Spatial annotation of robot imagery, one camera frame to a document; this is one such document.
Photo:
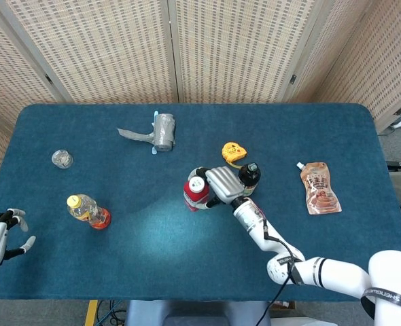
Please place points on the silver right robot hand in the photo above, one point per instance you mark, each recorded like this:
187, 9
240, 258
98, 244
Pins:
224, 185

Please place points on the red NFC juice bottle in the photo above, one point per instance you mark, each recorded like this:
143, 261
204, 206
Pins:
195, 195

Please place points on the orange tea bottle yellow cap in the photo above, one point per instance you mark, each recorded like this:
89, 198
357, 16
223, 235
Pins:
88, 210

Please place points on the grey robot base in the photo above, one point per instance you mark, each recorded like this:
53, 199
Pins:
193, 312

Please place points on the dark tea bottle black cap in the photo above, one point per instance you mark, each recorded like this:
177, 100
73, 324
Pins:
249, 173

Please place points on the yellow tape measure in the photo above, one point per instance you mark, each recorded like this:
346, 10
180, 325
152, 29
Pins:
232, 151

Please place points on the blue table cloth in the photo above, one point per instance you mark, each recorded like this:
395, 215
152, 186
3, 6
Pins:
187, 237

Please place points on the brown spout pouch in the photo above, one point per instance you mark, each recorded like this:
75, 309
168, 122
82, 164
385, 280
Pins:
319, 190

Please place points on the small clear jar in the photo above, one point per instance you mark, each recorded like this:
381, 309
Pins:
62, 159

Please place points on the brown cardboard box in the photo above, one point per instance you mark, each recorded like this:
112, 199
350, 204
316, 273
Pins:
283, 305

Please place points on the woven folding screen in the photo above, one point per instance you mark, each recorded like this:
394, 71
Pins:
102, 51

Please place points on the grey duct tape roll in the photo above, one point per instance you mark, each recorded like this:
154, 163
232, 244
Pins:
164, 134

